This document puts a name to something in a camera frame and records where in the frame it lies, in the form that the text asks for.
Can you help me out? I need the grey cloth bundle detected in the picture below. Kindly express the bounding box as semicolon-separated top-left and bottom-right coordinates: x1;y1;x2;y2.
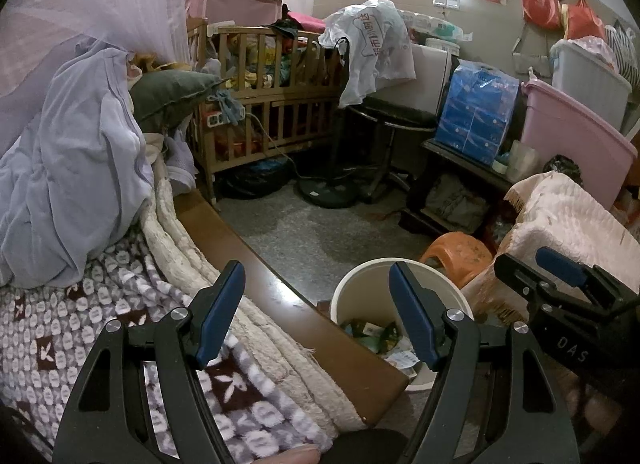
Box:
425;174;488;232

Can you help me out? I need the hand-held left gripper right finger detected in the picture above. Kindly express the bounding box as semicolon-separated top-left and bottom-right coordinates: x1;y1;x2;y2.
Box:
388;261;576;464

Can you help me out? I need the dark low table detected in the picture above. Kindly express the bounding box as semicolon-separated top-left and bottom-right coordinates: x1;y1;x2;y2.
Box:
400;139;516;245

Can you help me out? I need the white storage box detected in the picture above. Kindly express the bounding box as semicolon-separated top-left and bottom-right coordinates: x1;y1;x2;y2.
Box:
550;40;632;119

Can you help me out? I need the lavender quilt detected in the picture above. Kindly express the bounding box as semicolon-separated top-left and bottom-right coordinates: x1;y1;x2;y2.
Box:
0;38;156;289

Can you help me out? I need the pale pink quilted cover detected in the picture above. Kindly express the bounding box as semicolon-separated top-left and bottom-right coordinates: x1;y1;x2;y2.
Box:
460;171;640;325

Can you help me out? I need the white power strip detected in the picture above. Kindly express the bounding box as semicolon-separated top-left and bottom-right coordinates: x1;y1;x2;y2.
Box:
200;108;246;129

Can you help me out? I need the cream woven blanket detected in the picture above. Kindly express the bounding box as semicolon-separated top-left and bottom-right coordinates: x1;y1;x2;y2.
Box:
140;176;368;432

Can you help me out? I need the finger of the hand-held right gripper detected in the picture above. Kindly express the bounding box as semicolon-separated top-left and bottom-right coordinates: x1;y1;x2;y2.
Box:
494;253;546;302
535;247;626;315

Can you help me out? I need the grey maroon patterned blanket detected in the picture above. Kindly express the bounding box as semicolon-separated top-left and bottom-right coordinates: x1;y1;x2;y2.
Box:
0;234;333;464

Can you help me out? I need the clear plastic cup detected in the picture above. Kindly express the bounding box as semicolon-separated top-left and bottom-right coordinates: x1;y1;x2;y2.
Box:
507;140;541;183

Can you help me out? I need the blue tissue multipack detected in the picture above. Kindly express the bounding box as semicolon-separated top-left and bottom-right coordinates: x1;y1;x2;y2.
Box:
434;60;521;167

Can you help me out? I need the black round stool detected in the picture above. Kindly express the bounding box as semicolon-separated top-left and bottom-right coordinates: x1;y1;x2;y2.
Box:
347;98;438;205

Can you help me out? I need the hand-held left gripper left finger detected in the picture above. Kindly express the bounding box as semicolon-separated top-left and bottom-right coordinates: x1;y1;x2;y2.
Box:
52;260;247;464

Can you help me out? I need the white printed plastic bag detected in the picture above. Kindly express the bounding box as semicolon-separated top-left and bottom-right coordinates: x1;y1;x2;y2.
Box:
318;0;417;108

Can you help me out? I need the wooden crib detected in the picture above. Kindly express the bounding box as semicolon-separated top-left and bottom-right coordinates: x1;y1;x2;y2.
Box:
187;18;353;205

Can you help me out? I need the striped hanging bag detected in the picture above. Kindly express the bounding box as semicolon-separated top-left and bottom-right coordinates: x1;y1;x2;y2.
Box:
605;21;638;77

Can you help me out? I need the white paper scrap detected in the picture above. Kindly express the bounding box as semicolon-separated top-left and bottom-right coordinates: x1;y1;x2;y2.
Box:
387;349;421;377

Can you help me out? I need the orange plastic stool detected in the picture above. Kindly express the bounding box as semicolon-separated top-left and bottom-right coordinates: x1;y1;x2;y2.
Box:
419;232;493;289

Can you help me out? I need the black floor fan stand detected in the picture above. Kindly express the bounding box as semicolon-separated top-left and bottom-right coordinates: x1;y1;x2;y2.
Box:
297;36;361;209

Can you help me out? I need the red hanging bag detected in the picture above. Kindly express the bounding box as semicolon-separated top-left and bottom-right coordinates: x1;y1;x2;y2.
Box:
520;0;561;29
565;0;607;42

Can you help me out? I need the pink plastic tub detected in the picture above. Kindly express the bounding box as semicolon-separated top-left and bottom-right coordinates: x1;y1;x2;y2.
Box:
520;80;638;209

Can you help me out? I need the grey green pillow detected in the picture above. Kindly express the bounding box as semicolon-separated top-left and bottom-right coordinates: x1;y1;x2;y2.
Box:
130;68;223;125

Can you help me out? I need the wooden bed frame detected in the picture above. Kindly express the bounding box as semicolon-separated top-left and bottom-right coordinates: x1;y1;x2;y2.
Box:
172;191;410;427

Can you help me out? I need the black plastic bag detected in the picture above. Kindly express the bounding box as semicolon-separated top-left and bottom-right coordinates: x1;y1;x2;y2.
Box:
542;155;583;185

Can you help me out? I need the black bag under crib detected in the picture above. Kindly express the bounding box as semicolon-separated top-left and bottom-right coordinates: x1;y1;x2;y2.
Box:
220;164;293;199

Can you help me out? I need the white trash bin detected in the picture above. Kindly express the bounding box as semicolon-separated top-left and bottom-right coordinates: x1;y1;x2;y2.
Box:
330;258;473;392

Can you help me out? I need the pink storage box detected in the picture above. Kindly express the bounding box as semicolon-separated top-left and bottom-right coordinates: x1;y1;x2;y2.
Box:
185;0;283;37

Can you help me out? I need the toilet roll pack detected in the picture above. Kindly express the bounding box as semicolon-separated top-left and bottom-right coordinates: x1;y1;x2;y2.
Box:
400;8;473;42

